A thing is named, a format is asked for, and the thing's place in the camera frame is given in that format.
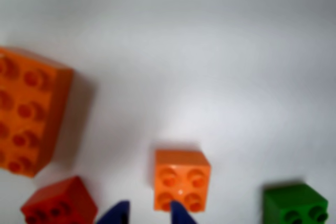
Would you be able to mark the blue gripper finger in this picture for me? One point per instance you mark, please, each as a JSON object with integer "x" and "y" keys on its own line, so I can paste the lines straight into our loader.
{"x": 181, "y": 214}
{"x": 116, "y": 213}

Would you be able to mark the orange 2x2 toy block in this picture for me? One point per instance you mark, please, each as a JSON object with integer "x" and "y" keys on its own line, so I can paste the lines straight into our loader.
{"x": 181, "y": 176}

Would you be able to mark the red 2x2 toy block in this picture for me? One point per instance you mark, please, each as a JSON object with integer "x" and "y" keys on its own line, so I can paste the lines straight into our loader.
{"x": 60, "y": 200}

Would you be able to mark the green 2x2 toy block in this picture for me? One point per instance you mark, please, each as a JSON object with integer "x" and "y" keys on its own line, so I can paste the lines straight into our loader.
{"x": 294, "y": 203}

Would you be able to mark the orange 2x4 toy block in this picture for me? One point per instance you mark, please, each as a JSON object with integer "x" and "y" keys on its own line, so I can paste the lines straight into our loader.
{"x": 29, "y": 108}

